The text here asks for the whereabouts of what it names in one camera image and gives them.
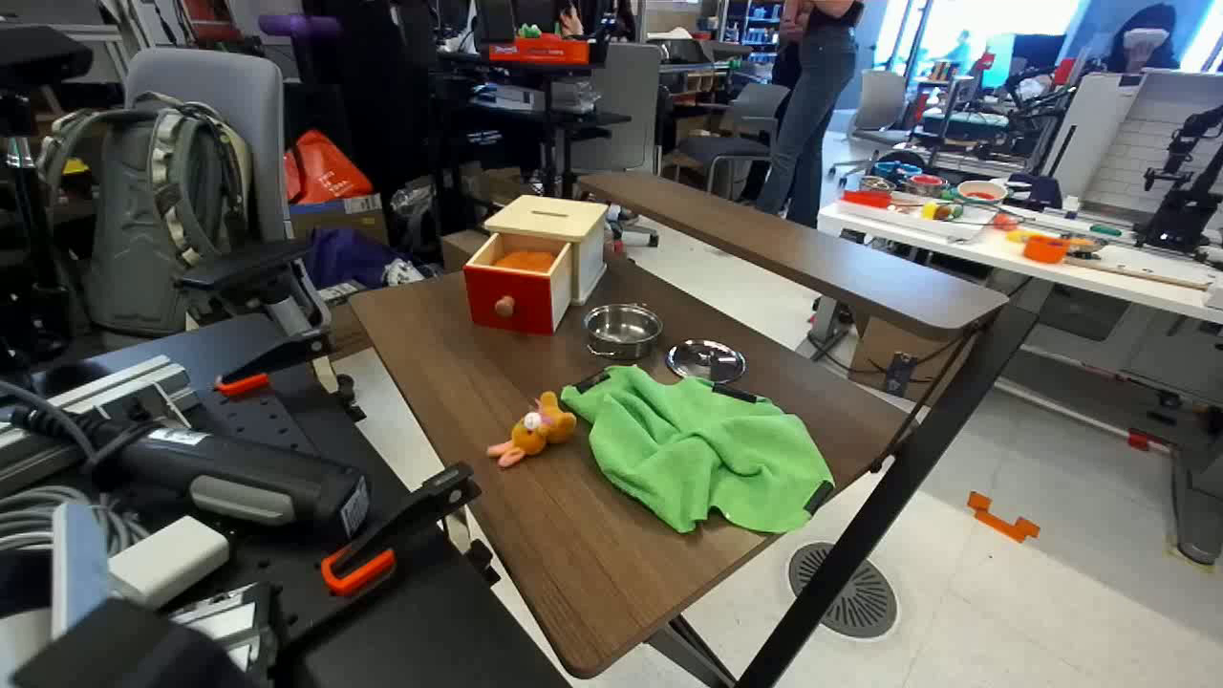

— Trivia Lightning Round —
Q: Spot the standing person in jeans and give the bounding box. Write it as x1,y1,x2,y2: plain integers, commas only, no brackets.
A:
757,0,864,224

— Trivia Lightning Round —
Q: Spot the orange plush toy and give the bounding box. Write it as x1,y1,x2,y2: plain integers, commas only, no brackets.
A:
485,391,577,466

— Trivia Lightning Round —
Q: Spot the round floor drain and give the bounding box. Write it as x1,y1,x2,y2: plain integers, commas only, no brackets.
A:
788,544,902,642

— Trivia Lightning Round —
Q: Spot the small steel pot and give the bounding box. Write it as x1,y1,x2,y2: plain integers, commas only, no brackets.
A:
585,303,661,358

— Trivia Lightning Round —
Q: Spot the wooden box with red drawer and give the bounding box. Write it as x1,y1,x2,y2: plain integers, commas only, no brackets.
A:
464,196,608,336

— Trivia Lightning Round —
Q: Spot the white power adapter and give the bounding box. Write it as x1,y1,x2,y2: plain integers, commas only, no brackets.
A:
108,515,228,606

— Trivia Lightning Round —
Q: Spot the black clamp with orange handle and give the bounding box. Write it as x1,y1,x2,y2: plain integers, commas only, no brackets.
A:
316,461,478,599

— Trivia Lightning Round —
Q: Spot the grey office chair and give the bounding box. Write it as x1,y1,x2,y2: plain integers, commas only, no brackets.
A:
125,45,332,380

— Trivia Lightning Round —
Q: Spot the white background table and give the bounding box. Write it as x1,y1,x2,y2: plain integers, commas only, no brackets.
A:
818,199,1223,326

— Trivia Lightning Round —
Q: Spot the black background robot arm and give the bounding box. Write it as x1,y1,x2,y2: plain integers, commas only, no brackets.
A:
1140,104,1223,251

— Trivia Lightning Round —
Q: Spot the black handheld device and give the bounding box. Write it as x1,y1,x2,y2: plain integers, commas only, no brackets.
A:
11,409,369,538

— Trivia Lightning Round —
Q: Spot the green cloth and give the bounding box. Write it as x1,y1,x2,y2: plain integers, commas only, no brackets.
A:
563,368,836,536

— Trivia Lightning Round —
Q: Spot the grey backpack on chair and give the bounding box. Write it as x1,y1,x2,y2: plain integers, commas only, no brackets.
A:
39,90,251,336

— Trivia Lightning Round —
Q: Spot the round steel pot lid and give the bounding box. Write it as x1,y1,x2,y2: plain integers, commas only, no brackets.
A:
666,341,746,382

